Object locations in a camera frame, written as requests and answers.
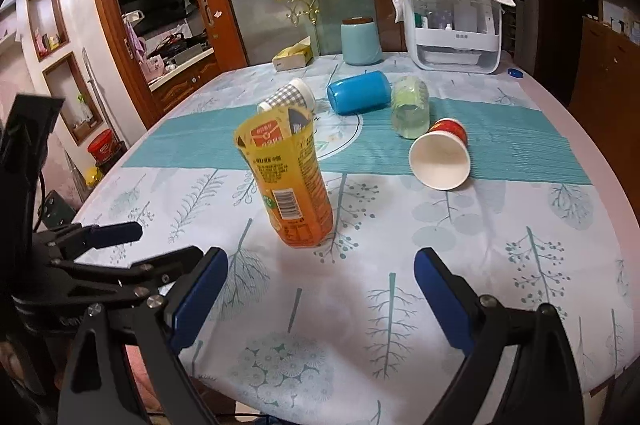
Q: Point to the white desktop organizer cabinet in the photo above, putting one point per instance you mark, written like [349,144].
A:
[454,35]

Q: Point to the leaf patterned tablecloth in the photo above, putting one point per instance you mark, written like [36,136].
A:
[340,333]

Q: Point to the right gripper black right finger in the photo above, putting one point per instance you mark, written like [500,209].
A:
[543,386]

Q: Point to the grey checked paper cup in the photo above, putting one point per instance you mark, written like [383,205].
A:
[294,94]

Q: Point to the yellow tissue box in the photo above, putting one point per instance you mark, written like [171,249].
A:
[293,57]

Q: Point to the green translucent plastic cup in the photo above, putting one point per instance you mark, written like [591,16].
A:
[410,106]

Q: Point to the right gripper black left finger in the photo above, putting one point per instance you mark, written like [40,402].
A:
[98,385]

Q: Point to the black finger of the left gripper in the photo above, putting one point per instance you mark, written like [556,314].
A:
[77,280]
[70,241]

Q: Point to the red paper cup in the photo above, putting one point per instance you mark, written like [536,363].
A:
[440,158]

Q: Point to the blue plastic cup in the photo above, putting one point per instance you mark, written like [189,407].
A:
[360,93]

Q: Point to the dark wooden sideboard cabinet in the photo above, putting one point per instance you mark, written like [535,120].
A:
[606,100]

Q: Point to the teal ceramic jar wooden lid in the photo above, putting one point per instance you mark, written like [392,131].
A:
[360,43]

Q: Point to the small blue bottle cap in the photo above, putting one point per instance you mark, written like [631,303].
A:
[515,73]

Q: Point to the red bucket on floor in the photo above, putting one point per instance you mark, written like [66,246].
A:
[103,146]

